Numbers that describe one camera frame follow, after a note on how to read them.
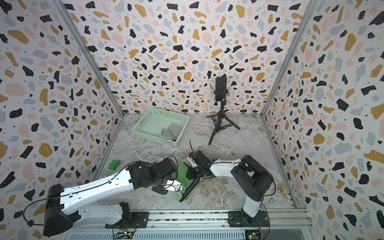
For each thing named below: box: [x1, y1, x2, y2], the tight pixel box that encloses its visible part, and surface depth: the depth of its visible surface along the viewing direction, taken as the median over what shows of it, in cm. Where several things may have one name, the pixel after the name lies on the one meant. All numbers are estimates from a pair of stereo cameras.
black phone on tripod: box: [213, 76, 229, 101], surface depth 92 cm
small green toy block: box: [108, 159, 121, 171], surface depth 92 cm
